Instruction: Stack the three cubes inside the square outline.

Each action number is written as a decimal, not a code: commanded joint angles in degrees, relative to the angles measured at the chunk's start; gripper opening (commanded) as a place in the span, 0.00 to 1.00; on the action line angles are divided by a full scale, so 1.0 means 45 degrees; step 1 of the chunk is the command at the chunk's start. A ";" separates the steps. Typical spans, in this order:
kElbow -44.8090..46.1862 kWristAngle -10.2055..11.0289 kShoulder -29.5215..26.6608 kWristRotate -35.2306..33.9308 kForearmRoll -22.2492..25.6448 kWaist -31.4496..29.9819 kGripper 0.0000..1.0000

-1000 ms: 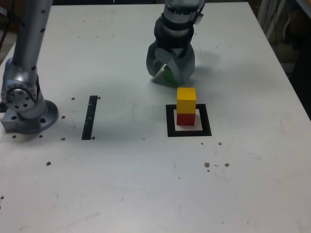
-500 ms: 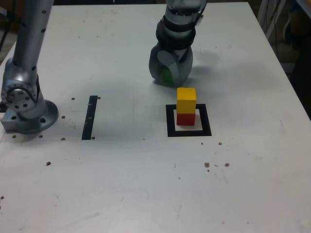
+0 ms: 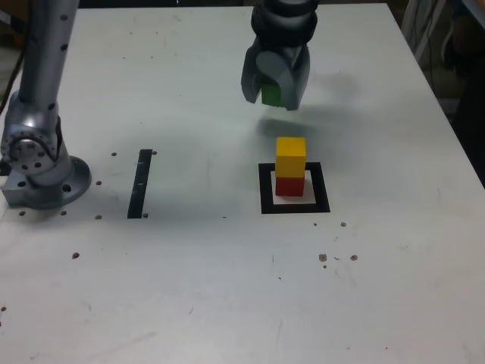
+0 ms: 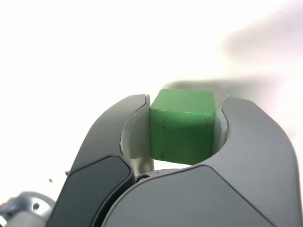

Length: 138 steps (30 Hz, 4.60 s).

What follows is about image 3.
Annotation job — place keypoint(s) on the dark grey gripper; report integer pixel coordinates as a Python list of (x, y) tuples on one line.
[(282, 48)]

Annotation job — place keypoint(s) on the green cube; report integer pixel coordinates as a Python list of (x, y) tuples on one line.
[(271, 95)]

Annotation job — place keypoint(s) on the yellow cube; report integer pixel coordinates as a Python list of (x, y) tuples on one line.
[(291, 157)]

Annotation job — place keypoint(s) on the red cube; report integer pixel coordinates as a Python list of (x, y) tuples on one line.
[(290, 186)]

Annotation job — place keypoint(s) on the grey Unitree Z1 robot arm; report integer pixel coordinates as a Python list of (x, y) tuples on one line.
[(38, 95)]

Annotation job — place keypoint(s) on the black tape square outline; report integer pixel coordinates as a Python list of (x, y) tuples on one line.
[(265, 189)]

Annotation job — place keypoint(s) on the black tape strip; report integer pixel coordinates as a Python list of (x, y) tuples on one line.
[(138, 186)]

